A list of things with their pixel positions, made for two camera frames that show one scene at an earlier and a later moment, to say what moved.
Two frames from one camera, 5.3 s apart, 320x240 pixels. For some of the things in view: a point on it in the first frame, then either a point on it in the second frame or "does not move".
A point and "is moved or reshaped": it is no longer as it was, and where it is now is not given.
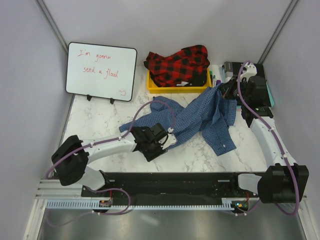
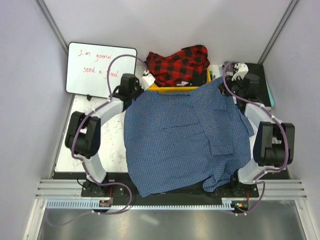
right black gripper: x=226 y=88 does not move
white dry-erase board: x=101 y=72 does not move
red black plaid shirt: x=188 y=67 does not move
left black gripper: x=150 y=157 to x=137 y=83
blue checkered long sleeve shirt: x=209 y=115 is moved or reshaped
